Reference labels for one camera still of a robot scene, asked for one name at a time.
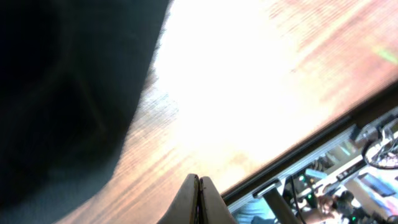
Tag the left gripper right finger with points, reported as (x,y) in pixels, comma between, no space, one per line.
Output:
(212,208)

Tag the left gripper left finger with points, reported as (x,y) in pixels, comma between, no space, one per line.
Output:
(183,209)

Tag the black t-shirt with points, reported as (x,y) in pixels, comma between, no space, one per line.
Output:
(72,73)

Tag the background desk clutter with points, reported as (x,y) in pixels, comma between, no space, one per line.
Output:
(355,182)

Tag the aluminium table edge rail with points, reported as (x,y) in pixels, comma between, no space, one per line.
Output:
(346,127)

